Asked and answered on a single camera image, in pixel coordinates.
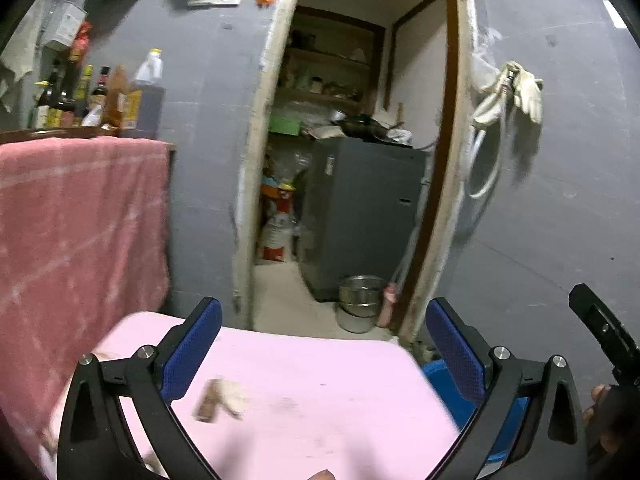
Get person's right hand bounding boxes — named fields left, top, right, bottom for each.
left=582, top=385, right=620, bottom=454

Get white rubber gloves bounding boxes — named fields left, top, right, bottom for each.
left=471, top=58, right=544, bottom=130

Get blue plastic basin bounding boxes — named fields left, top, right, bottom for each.
left=422, top=360, right=528, bottom=464

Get wooden door frame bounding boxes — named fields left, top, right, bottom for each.
left=232, top=0, right=476, bottom=344

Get red white rice bag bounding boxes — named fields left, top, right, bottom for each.
left=258, top=184, right=294, bottom=262

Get dark sauce bottle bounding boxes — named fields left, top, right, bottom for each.
left=81, top=66, right=111, bottom=127

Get white hose loop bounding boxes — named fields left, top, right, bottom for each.
left=464, top=98, right=509, bottom=201

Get yellow sauce bottle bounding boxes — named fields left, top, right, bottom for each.
left=73, top=64, right=93, bottom=127

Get grey small refrigerator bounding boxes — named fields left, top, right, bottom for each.
left=298, top=138, right=426, bottom=302

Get steel pot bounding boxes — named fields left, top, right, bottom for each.
left=335, top=275, right=386, bottom=334

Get white wall box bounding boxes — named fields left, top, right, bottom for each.
left=41, top=1, right=87, bottom=51

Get pink bottle on floor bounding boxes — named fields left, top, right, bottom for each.
left=376, top=283, right=398, bottom=328

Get large oil jug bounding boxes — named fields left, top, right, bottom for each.
left=122, top=48, right=166, bottom=139

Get pink floral table cloth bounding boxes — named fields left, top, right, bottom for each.
left=52, top=312, right=459, bottom=479

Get beige hanging cloth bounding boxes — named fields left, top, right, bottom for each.
left=0, top=0, right=46, bottom=113

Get pink checked towel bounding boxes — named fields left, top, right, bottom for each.
left=1, top=136, right=169, bottom=458

